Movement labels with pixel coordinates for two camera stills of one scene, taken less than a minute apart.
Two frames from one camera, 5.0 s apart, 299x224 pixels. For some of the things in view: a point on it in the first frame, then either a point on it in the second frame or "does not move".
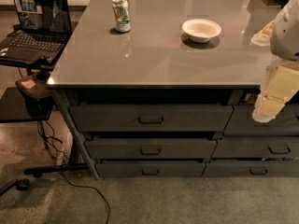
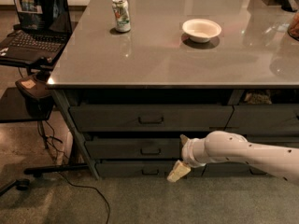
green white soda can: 121,8 does not move
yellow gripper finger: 266,108 → 179,170
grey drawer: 148,148 does not move
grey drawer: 150,118 does not move
